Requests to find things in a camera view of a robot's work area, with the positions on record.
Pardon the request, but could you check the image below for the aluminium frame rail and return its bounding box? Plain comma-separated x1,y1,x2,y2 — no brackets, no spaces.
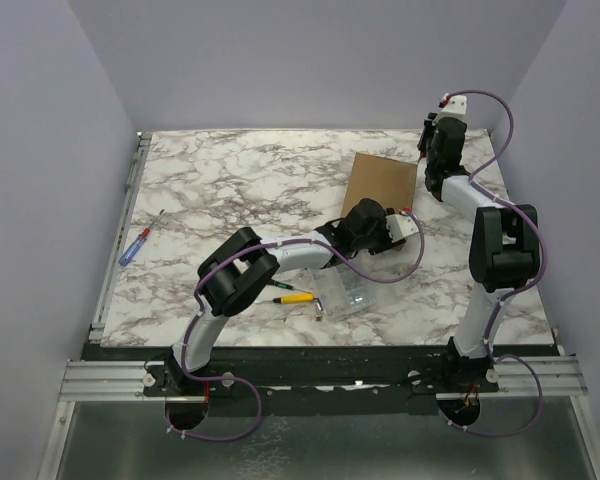
40,347,600,479

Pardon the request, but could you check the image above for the left side metal rail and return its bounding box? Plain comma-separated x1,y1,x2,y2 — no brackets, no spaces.
89,132,153,342

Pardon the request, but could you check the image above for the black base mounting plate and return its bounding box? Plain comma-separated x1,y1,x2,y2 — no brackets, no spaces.
143,346,498,416

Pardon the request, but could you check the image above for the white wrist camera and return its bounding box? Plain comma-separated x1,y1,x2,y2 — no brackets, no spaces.
385,212,418,243
432,94,467,125

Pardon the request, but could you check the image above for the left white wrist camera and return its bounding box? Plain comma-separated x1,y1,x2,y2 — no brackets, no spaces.
385,212,418,243

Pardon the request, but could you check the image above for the black green precision screwdriver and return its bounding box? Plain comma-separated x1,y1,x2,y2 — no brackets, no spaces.
267,279,296,291

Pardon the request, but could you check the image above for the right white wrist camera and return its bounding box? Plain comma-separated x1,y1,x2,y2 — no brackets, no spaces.
432,94,467,125

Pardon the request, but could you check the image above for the clear plastic screw organizer box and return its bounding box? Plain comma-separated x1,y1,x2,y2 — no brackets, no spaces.
309,265,377,321

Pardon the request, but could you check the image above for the small metal hex key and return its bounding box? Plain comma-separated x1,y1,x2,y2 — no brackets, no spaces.
314,297,325,321

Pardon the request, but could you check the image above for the brown cardboard express box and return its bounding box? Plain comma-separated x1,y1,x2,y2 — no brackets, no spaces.
340,152,418,249

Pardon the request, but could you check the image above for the yellow handled screwdriver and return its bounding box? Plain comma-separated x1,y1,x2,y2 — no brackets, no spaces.
272,293,315,305

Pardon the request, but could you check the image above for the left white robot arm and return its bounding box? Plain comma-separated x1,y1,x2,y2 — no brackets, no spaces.
166,198,417,395

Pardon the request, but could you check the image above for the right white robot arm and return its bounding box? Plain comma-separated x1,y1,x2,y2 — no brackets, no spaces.
418,112,541,391

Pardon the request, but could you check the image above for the red blue screwdriver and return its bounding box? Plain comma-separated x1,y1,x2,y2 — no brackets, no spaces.
118,209,165,267

